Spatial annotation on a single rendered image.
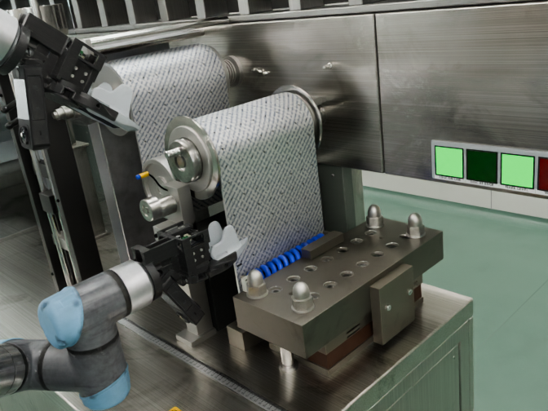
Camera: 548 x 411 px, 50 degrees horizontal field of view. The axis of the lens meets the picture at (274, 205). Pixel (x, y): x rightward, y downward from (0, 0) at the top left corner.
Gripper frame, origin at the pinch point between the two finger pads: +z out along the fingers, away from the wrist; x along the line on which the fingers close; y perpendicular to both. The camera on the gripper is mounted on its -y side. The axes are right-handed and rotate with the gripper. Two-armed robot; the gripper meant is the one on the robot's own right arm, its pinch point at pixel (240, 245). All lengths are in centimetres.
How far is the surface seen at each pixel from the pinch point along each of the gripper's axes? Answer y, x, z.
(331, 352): -15.2, -18.7, 0.5
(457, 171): 8.0, -25.5, 29.3
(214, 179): 13.1, 0.0, -3.1
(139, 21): 37, 69, 32
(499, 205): -100, 79, 263
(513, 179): 7.9, -35.4, 29.3
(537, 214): -101, 56, 263
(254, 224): 2.6, -0.2, 3.5
